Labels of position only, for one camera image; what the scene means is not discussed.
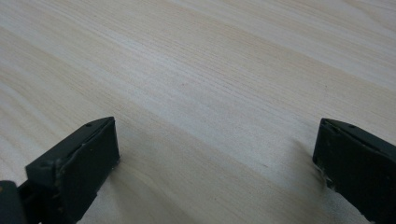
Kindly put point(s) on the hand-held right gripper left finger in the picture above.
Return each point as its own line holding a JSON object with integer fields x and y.
{"x": 81, "y": 165}

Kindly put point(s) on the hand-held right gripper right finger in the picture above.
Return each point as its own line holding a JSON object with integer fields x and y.
{"x": 358, "y": 165}

